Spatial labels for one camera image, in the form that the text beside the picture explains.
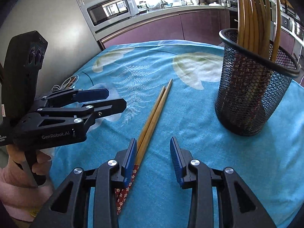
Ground person's left hand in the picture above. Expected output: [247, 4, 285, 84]
[7, 145, 53, 188]

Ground grey steel refrigerator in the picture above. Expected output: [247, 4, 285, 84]
[0, 0, 105, 114]

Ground white microwave oven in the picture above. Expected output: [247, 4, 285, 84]
[81, 0, 138, 32]

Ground person's left forearm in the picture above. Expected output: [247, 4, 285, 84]
[0, 166, 54, 221]

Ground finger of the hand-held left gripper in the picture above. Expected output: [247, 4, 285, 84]
[34, 89, 110, 107]
[37, 98, 127, 133]

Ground white tissue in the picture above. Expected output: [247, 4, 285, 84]
[39, 147, 56, 158]

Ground stainless steel pot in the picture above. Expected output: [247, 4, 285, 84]
[293, 20, 304, 40]

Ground white earphone cable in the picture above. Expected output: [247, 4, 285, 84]
[51, 76, 79, 92]

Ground long pink base cabinets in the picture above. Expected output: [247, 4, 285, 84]
[98, 7, 231, 50]

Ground blue leaf printed tablecloth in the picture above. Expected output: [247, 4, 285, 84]
[50, 39, 304, 228]

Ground bunch of bamboo chopsticks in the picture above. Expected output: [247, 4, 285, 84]
[231, 0, 282, 126]

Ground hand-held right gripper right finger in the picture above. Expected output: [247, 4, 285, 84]
[169, 136, 277, 228]

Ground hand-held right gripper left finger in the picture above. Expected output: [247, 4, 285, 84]
[31, 138, 138, 228]

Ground black mesh utensil holder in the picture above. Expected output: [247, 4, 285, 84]
[215, 28, 300, 136]

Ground silver rice cooker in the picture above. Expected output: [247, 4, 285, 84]
[280, 17, 294, 30]

